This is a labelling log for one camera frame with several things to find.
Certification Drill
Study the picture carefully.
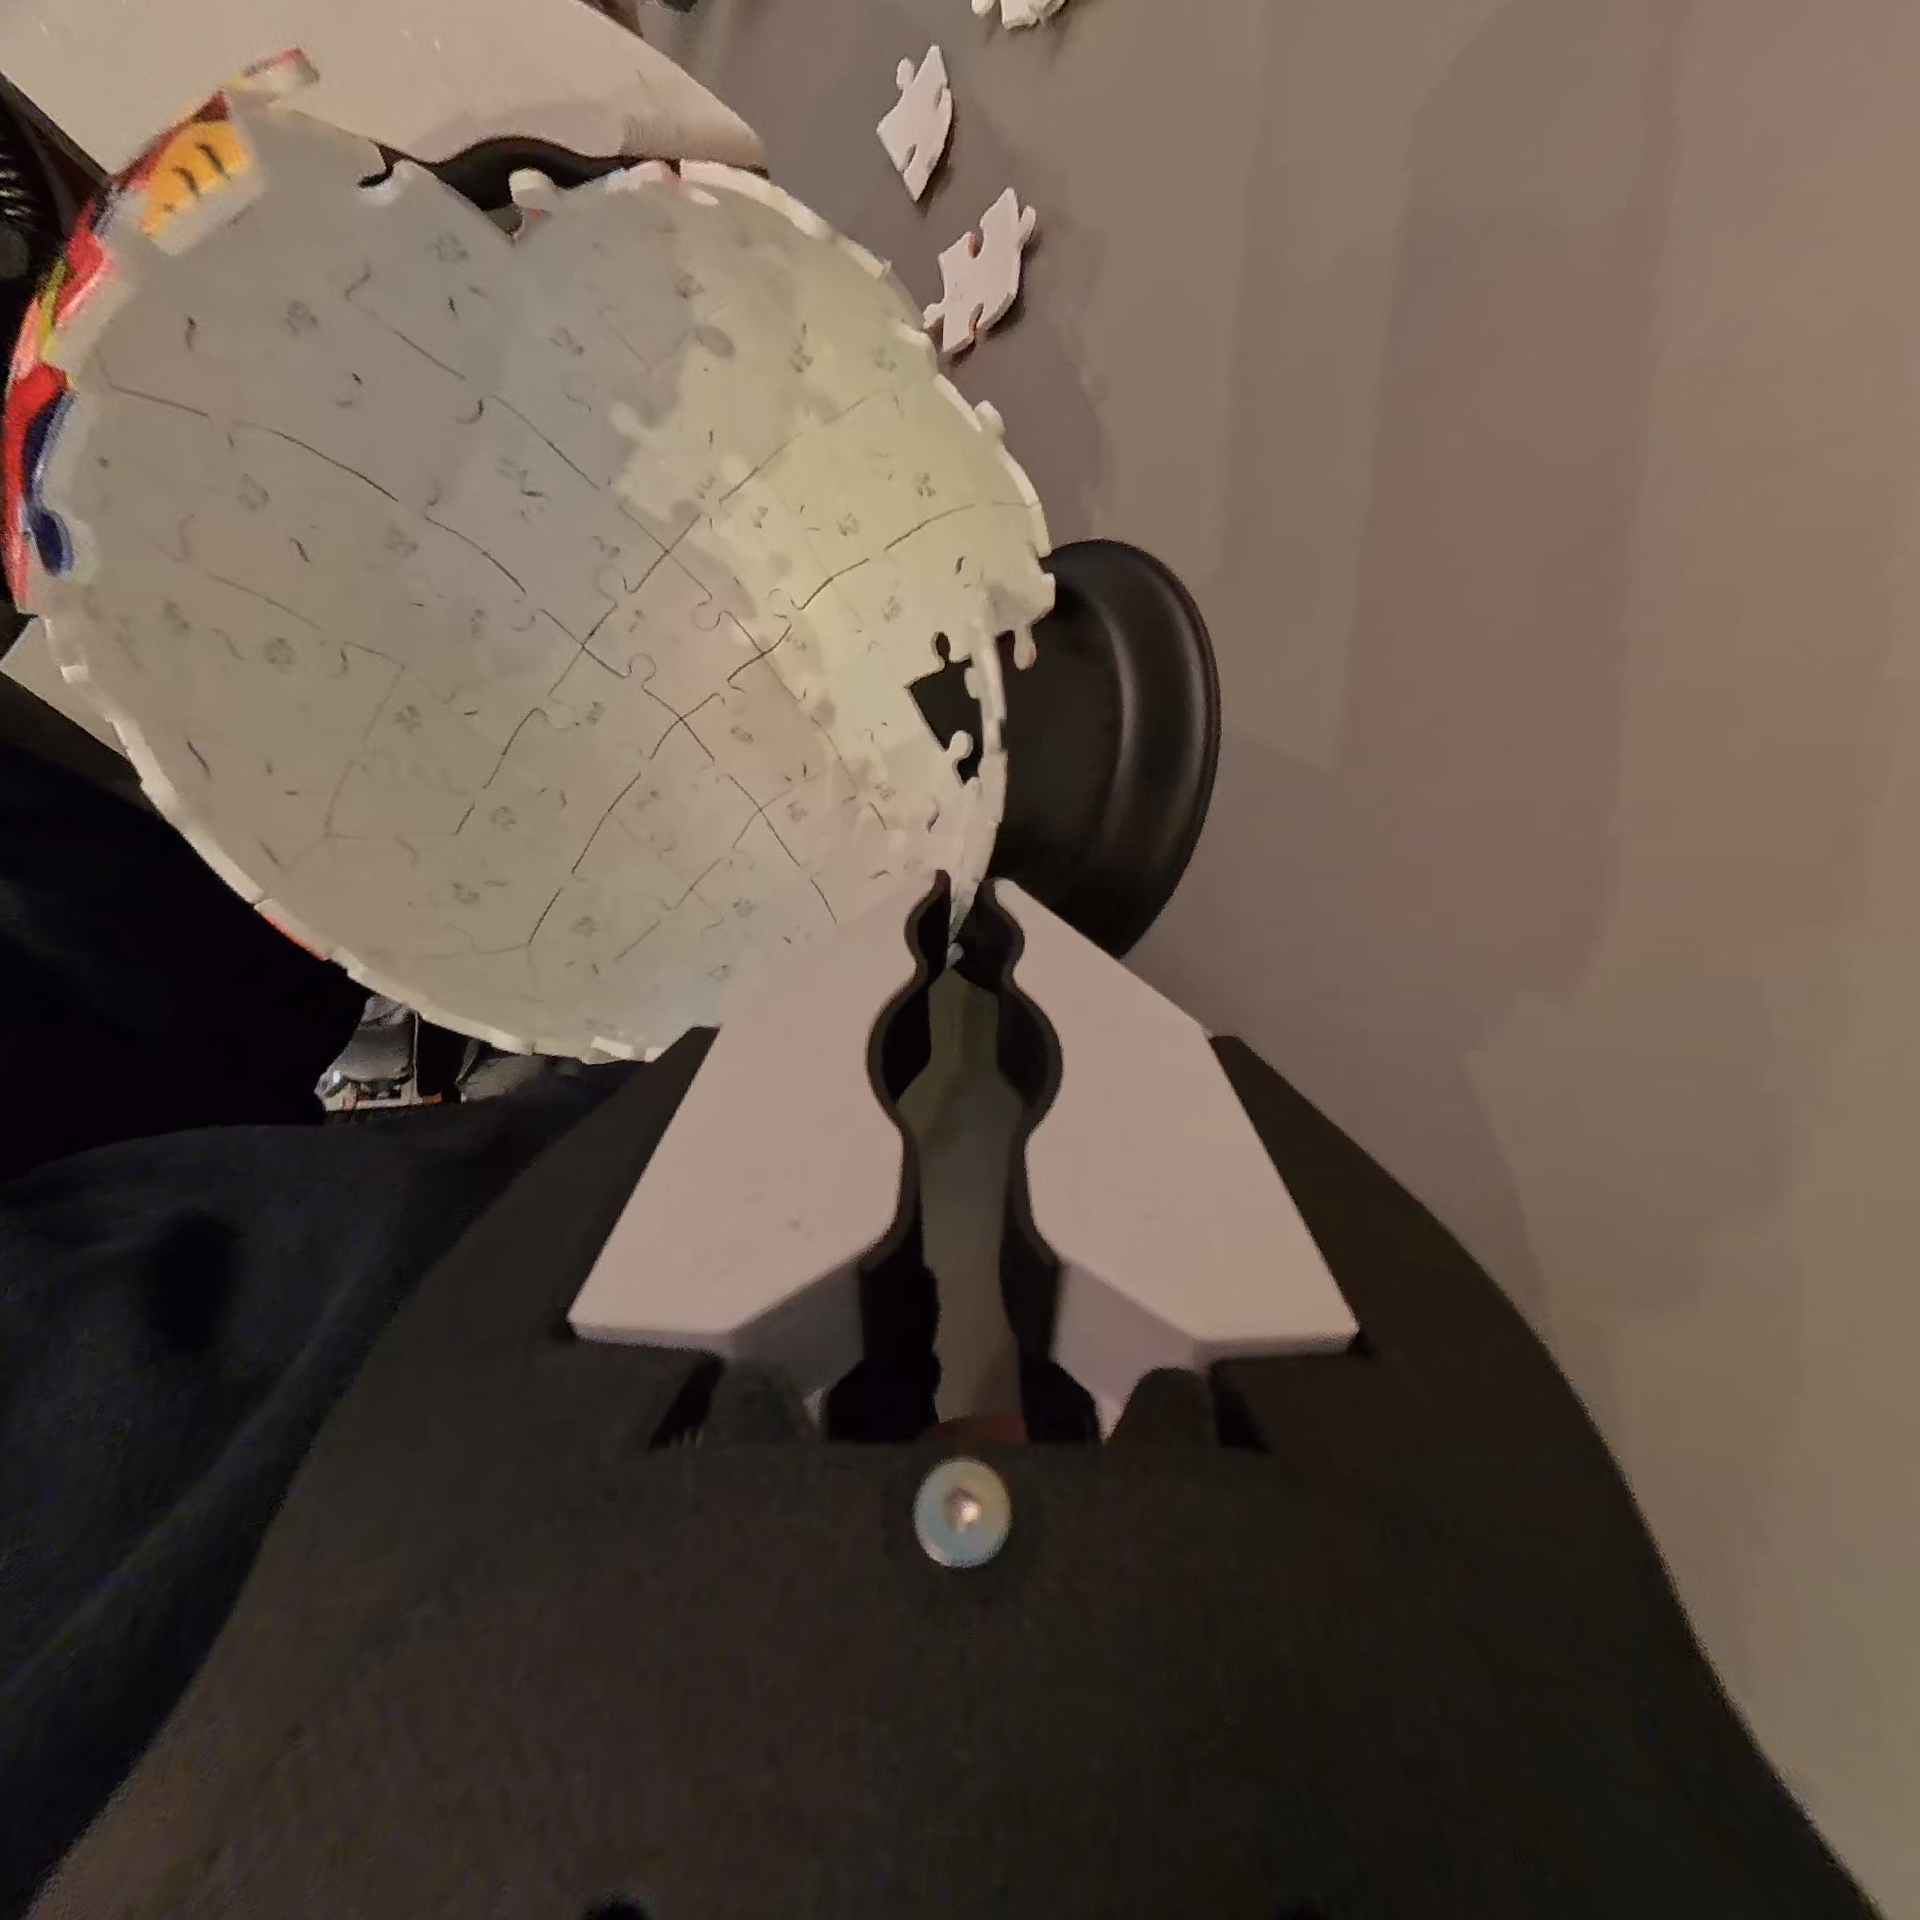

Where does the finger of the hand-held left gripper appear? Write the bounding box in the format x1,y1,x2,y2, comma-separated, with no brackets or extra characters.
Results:
0,0,769,198

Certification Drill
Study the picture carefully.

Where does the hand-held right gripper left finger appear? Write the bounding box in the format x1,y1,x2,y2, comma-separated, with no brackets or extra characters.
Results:
565,872,956,1421

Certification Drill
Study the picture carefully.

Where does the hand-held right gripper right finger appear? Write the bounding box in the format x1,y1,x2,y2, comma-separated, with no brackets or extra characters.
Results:
974,882,1360,1443

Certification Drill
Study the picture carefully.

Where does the colourful puzzle ball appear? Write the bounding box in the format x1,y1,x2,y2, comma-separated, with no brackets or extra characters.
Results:
0,52,1059,1068

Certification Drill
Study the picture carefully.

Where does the black round ball stand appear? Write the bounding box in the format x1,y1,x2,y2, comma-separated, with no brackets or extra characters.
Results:
996,536,1223,962

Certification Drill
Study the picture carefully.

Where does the person's dark jacket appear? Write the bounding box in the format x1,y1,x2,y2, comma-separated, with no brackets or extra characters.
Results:
0,720,708,1908

